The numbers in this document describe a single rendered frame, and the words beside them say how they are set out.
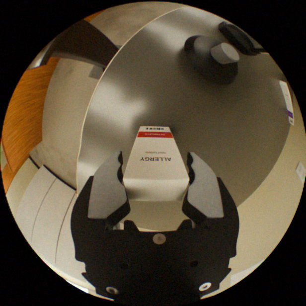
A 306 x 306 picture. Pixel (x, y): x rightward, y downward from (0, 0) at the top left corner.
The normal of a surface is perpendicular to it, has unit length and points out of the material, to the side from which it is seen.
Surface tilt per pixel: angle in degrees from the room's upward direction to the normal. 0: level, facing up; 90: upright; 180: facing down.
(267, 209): 90
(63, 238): 90
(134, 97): 0
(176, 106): 0
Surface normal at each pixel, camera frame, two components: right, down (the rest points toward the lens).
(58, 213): 0.52, -0.72
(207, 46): 0.00, 0.54
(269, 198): -0.86, -0.43
